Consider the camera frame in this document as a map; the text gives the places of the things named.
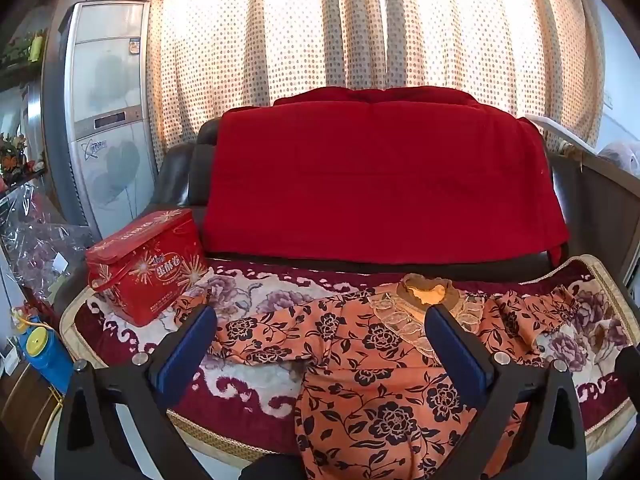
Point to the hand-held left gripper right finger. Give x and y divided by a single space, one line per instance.
455 347

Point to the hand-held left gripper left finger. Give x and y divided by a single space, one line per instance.
182 355

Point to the orange floral blouse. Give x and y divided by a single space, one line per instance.
380 360

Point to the red and white floral mat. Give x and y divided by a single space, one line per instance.
260 385

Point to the red tin box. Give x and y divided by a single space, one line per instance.
145 270

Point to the blue bottle with yellow cap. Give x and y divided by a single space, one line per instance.
45 365

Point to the dark leather sofa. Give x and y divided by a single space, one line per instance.
175 180

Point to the clear cellophane wrap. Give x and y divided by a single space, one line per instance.
40 250

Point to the red blanket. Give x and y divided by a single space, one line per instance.
375 175

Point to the white standing air conditioner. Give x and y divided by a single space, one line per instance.
110 150

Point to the white plastic bag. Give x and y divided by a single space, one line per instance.
620 157

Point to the artificial flower bouquet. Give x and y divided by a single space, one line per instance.
12 152

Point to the dotted cream curtain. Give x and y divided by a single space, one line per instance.
300 35

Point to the green plant on shelf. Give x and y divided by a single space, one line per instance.
25 47

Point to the white plastic frame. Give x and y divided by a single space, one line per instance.
560 132

